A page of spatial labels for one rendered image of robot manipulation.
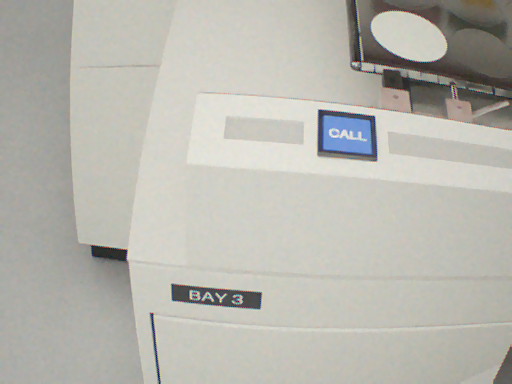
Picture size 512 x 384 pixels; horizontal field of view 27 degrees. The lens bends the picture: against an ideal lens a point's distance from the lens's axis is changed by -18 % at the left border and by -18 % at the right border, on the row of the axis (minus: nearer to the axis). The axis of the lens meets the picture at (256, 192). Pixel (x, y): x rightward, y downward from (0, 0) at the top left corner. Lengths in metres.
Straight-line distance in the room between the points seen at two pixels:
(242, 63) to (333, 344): 0.35
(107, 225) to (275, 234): 1.00
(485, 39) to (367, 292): 0.39
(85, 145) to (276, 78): 0.67
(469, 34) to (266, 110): 0.37
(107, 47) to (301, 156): 0.78
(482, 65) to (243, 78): 0.30
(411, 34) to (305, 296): 0.35
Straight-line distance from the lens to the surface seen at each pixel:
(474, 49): 1.40
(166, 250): 1.23
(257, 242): 1.19
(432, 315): 1.29
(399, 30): 1.39
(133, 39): 1.84
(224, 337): 1.31
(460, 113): 1.29
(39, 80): 2.68
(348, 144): 1.14
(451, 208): 1.15
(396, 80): 1.30
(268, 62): 1.43
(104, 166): 2.05
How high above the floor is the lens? 1.76
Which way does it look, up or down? 47 degrees down
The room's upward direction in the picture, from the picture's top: 4 degrees clockwise
